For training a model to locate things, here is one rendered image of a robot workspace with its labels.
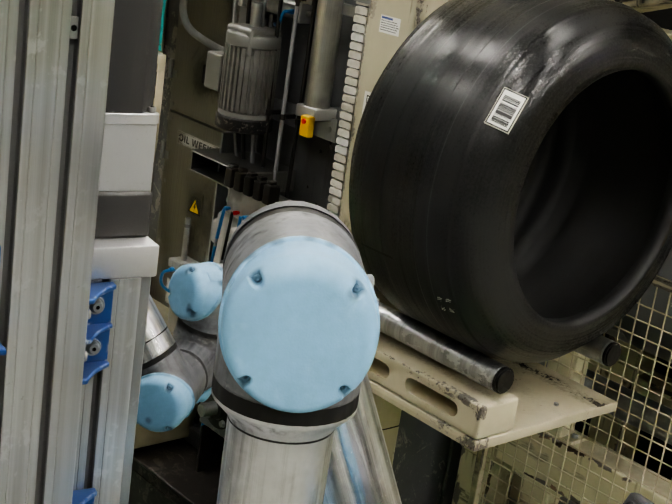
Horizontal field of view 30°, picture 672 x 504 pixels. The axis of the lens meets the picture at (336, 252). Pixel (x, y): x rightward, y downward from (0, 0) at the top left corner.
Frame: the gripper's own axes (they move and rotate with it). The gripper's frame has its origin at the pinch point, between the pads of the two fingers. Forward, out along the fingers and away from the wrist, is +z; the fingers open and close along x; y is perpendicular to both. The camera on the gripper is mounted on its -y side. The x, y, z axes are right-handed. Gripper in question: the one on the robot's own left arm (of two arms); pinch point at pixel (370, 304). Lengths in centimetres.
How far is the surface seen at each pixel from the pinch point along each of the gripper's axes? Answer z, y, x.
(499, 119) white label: 5.4, 31.7, -10.5
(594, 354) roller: 47.4, -6.0, -9.4
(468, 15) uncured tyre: 12.5, 44.5, 6.6
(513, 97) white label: 7.0, 35.1, -10.7
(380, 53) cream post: 22, 34, 33
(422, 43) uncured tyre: 7.4, 38.9, 9.7
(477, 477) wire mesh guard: 73, -49, 26
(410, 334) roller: 19.6, -8.3, 7.9
